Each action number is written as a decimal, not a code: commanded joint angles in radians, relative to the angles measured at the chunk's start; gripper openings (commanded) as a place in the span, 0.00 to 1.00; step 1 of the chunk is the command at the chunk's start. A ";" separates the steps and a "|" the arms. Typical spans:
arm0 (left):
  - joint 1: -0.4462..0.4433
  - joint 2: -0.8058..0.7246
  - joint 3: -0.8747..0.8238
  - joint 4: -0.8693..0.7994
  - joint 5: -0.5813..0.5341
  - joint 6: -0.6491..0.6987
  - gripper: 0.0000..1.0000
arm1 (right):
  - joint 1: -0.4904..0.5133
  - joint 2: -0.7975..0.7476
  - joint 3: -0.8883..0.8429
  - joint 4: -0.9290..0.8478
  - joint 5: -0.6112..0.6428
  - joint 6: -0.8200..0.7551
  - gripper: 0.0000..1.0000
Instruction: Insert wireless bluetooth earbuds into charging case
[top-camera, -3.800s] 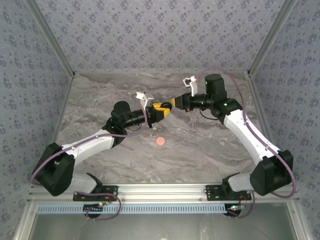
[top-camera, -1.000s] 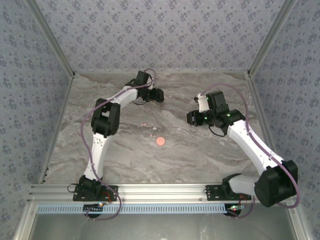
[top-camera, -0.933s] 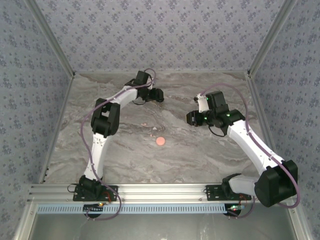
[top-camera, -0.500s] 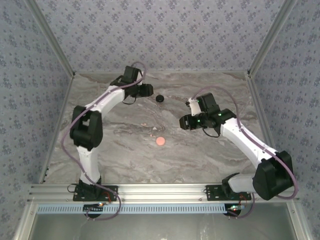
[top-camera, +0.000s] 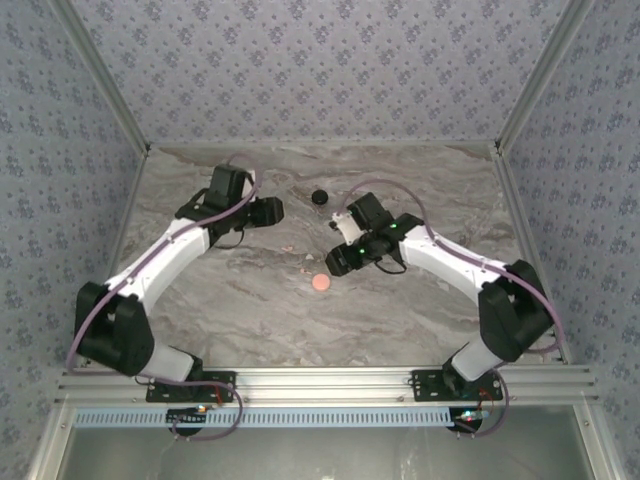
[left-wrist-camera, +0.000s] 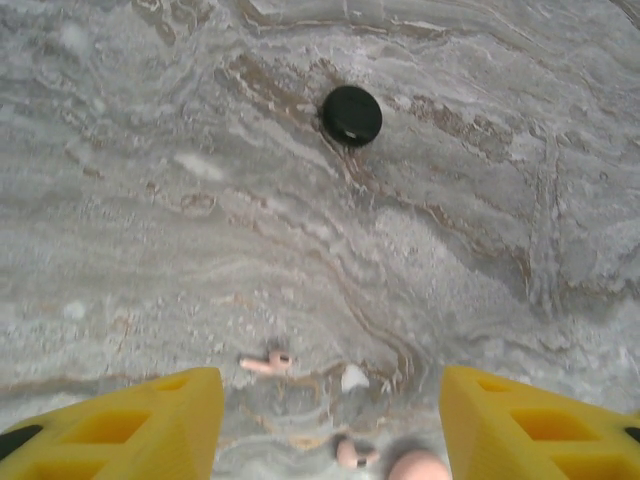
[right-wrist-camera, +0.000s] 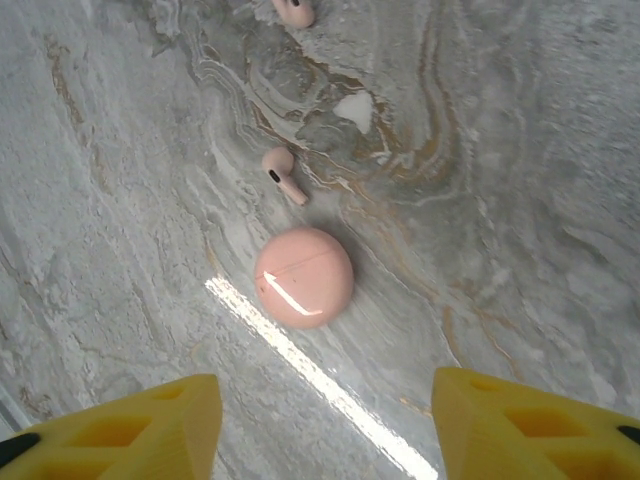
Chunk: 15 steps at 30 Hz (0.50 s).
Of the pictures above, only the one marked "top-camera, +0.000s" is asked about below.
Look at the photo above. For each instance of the black earbud charging case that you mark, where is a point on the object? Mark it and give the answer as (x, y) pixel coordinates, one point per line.
(318, 196)

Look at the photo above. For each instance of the pink earbud charging case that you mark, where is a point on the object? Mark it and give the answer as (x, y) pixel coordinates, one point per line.
(321, 282)

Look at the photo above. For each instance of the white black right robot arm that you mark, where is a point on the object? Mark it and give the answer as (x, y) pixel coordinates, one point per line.
(445, 260)

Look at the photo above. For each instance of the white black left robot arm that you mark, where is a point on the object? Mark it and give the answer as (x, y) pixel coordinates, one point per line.
(165, 255)

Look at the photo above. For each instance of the small LED circuit board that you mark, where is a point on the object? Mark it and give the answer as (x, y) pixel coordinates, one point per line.
(185, 415)
(470, 416)

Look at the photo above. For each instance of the grey metal panel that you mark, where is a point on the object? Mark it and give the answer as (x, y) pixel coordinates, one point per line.
(320, 455)

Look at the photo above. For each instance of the aluminium side rail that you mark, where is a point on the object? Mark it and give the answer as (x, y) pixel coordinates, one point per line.
(520, 220)
(131, 200)

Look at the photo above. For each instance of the aluminium frame post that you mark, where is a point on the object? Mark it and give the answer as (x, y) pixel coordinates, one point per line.
(100, 75)
(545, 75)

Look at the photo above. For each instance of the long aluminium frame rail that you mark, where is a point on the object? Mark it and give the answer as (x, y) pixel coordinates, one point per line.
(320, 385)

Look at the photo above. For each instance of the aluminium frame leg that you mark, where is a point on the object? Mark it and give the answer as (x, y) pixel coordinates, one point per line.
(50, 445)
(597, 445)

